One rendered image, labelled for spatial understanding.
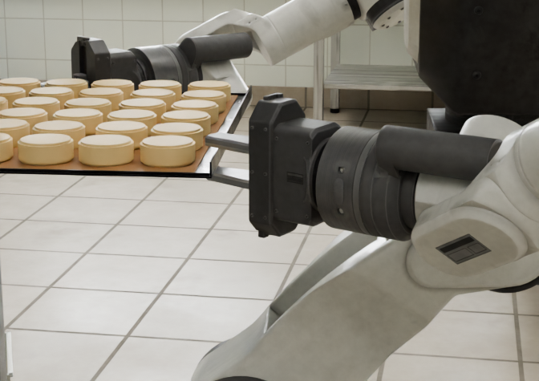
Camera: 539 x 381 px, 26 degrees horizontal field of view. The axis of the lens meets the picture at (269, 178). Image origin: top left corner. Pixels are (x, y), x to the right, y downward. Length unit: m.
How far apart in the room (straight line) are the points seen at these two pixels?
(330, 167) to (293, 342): 0.31
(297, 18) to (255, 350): 0.52
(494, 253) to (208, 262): 2.43
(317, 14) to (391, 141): 0.68
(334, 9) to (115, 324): 1.45
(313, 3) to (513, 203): 0.78
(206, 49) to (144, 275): 1.73
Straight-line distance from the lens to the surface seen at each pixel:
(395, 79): 5.03
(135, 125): 1.13
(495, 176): 0.85
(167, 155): 1.04
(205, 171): 1.04
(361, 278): 1.17
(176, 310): 2.92
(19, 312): 2.96
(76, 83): 1.38
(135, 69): 1.48
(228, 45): 1.53
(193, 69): 1.51
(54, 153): 1.06
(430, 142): 0.90
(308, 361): 1.23
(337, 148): 0.96
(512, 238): 0.86
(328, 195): 0.95
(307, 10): 1.57
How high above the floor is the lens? 1.01
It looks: 14 degrees down
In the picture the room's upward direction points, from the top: straight up
